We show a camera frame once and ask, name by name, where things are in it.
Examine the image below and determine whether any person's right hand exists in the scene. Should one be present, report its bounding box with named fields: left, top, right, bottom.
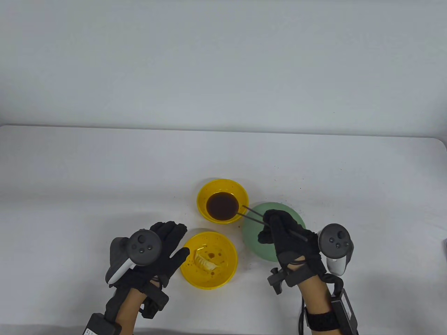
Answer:
left=258, top=209, right=327, bottom=285

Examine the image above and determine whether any person's left hand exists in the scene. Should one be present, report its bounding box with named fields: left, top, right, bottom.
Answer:
left=109, top=221, right=191, bottom=292

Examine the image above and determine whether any pale pleated dumpling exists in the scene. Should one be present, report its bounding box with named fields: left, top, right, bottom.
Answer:
left=193, top=248, right=218, bottom=272

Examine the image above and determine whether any dark soy sauce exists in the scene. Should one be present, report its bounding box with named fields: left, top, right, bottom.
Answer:
left=206, top=192, right=240, bottom=220

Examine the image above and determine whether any yellow speckled dumpling bowl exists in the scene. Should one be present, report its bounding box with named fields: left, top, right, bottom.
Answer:
left=180, top=231, right=239, bottom=289

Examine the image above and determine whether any grey box on right forearm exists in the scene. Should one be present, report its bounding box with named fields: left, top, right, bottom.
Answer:
left=330, top=288, right=359, bottom=335

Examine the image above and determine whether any person's right forearm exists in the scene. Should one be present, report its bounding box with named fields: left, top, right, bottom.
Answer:
left=297, top=276, right=341, bottom=335

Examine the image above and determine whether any person's left forearm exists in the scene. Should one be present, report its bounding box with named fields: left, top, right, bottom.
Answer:
left=105, top=284, right=147, bottom=335

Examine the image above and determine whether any black box on left forearm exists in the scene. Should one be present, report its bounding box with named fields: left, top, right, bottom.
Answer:
left=83, top=313, right=123, bottom=335

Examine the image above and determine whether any yellow sauce bowl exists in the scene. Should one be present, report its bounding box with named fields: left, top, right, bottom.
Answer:
left=197, top=179, right=249, bottom=224

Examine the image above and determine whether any grey white left hand controller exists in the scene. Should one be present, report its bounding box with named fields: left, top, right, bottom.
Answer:
left=105, top=229, right=163, bottom=285

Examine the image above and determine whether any grey white hand controller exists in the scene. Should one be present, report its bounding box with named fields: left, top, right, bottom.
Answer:
left=318, top=223, right=354, bottom=277
left=105, top=229, right=163, bottom=285

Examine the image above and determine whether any green round plate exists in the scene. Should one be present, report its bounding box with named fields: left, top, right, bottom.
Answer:
left=242, top=202, right=307, bottom=263

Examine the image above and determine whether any grey white right hand controller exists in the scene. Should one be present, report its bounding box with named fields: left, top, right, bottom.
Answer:
left=318, top=223, right=354, bottom=277

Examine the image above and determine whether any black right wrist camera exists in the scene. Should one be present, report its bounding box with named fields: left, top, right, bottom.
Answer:
left=267, top=267, right=288, bottom=295

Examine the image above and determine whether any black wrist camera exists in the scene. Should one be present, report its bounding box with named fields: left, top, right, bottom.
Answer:
left=140, top=284, right=170, bottom=320
left=267, top=267, right=288, bottom=295

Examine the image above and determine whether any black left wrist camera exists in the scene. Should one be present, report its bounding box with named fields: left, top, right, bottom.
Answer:
left=140, top=284, right=170, bottom=320

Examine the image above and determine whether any black camera cable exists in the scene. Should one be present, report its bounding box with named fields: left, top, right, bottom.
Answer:
left=298, top=304, right=308, bottom=335

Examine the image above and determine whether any black right forearm strap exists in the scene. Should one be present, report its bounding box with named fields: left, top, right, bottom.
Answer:
left=305, top=311, right=341, bottom=332

